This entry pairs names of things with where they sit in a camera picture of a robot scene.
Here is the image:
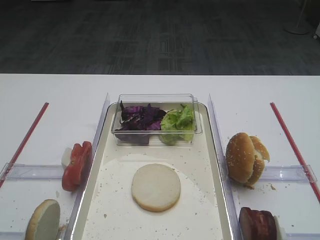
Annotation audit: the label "white patty pusher block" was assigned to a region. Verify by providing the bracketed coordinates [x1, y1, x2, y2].
[273, 215, 287, 240]

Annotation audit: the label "sesame bun top rear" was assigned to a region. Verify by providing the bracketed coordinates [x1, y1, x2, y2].
[245, 136, 270, 189]

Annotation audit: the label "sesame bun top front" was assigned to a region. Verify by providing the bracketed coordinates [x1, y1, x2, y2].
[225, 132, 255, 184]

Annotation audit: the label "tomato slices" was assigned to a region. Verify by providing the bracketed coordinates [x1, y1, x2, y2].
[61, 141, 92, 192]

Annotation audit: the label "clear patty rail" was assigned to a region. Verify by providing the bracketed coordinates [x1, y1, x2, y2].
[284, 233, 320, 240]

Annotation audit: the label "clear tomato rail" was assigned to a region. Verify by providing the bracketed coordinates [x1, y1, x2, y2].
[0, 163, 64, 181]

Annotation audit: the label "bun half lower left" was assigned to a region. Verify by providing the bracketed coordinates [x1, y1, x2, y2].
[24, 199, 61, 240]

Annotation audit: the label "clear left tray divider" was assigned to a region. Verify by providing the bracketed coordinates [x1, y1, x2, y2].
[61, 94, 110, 240]

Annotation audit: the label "clear plastic salad container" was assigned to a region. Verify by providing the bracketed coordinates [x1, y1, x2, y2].
[110, 93, 203, 146]

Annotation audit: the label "clear bun rail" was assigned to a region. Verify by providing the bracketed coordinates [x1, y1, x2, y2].
[258, 165, 318, 183]

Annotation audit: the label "white tomato pusher block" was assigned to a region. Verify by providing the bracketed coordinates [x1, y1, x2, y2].
[61, 147, 72, 169]

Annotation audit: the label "red strip right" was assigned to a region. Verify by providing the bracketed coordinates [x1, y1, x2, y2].
[270, 102, 320, 202]

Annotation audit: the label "sesame bun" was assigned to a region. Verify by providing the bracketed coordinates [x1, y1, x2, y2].
[225, 132, 255, 184]
[245, 136, 270, 189]

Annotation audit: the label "red strip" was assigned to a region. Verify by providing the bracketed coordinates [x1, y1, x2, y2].
[0, 102, 49, 187]
[270, 102, 320, 202]

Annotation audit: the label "green lettuce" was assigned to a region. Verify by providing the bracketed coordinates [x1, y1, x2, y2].
[159, 104, 195, 146]

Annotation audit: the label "metal tray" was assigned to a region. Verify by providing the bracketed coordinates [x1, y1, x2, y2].
[66, 104, 232, 240]

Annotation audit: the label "clear right tray divider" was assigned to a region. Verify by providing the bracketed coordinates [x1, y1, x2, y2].
[207, 95, 243, 240]

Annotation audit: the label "purple cabbage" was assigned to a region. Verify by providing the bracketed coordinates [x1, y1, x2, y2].
[115, 101, 166, 145]

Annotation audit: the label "bun bottom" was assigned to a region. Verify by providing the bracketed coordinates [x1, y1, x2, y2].
[131, 163, 181, 212]

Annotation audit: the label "red strip left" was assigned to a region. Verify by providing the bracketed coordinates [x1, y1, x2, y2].
[0, 102, 49, 187]

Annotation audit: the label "clear tray divider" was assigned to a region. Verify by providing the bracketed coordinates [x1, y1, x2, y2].
[207, 95, 243, 240]
[61, 94, 110, 240]

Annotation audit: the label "dark meat patties stack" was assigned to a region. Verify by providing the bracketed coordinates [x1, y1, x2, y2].
[239, 207, 277, 240]

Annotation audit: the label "white stand base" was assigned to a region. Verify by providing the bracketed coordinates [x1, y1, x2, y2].
[283, 0, 310, 35]

